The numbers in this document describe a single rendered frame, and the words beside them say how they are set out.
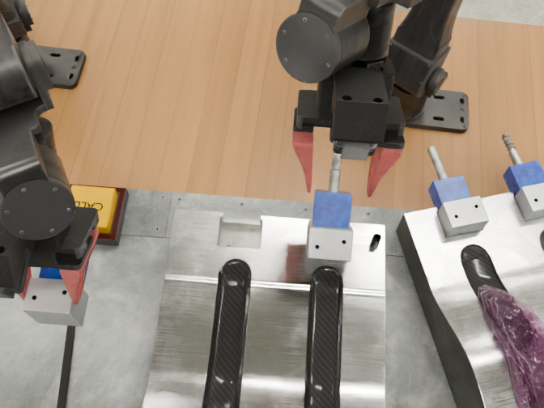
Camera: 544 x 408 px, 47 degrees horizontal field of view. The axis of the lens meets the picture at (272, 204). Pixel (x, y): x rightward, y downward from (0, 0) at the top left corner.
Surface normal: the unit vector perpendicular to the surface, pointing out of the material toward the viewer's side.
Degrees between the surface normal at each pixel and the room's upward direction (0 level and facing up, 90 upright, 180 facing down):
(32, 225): 66
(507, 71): 0
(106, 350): 0
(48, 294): 2
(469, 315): 28
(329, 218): 35
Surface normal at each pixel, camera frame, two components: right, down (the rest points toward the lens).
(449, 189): 0.02, -0.45
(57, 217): 0.40, 0.55
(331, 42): -0.54, 0.44
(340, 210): -0.03, 0.13
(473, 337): -0.07, -0.77
